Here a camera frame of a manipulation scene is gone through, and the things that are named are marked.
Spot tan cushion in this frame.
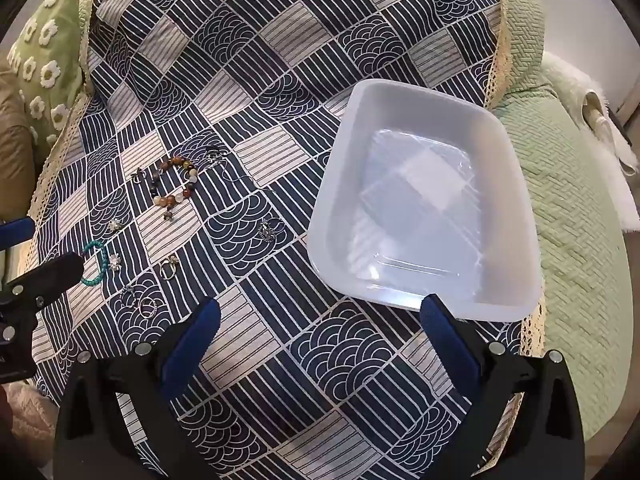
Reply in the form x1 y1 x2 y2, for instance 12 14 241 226
0 52 46 221

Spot navy and cream patterned cloth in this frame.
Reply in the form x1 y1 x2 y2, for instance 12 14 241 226
25 0 551 480

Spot turquoise bead bracelet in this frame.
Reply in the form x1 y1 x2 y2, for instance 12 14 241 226
80 241 110 287

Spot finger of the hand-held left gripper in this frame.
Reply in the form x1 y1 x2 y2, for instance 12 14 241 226
0 217 36 247
0 251 85 311

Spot silver ring with knobby ornament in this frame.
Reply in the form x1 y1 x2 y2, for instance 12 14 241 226
257 220 283 245

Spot cream cloth strap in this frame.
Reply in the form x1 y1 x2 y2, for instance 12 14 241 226
582 90 638 176

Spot white plastic tray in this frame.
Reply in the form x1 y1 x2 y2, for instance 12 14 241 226
306 78 545 322

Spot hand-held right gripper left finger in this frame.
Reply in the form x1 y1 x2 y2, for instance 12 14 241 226
54 296 223 480

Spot green quilted cover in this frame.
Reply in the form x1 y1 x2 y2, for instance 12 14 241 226
487 0 636 441

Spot pink fluffy cloth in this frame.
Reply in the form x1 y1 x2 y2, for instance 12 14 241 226
0 385 56 461

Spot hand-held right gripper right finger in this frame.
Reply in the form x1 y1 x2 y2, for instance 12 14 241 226
419 294 586 480

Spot silver chain necklace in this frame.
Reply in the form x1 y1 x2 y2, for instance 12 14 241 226
202 147 251 186

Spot green flower pillow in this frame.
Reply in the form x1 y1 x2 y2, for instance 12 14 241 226
7 0 88 148

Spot brown bead bracelet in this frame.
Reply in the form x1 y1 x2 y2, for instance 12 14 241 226
149 156 199 222

